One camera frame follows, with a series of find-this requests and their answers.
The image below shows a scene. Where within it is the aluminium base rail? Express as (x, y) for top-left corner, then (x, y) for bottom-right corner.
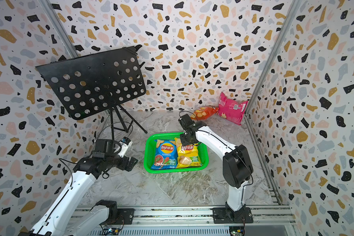
(87, 205), (300, 236)

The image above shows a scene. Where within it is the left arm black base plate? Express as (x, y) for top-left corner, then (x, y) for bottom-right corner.
(101, 208), (135, 225)

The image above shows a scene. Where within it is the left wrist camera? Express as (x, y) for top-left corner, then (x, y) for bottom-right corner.
(118, 136), (133, 157)

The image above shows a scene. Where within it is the pink snack bag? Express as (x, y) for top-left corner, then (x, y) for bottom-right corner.
(218, 93), (248, 125)

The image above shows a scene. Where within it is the green plastic basket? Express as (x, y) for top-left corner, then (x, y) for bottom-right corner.
(144, 132), (209, 174)

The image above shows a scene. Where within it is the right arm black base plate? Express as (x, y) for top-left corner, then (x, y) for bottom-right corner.
(212, 206), (254, 224)

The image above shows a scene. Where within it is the blue Lay's chips bag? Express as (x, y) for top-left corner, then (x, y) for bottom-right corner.
(151, 140), (178, 171)

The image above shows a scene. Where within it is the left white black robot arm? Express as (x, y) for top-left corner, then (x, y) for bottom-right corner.
(20, 137), (138, 236)

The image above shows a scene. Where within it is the red Lay's chips bag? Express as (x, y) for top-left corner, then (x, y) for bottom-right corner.
(190, 106), (219, 121)

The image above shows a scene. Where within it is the black perforated music stand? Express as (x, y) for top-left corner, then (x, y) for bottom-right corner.
(36, 46), (147, 131)

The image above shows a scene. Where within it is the yellow Lay's chips bag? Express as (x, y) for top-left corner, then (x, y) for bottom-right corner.
(175, 138), (202, 169)

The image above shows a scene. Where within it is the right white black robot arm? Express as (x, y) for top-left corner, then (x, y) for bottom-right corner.
(179, 115), (254, 223)

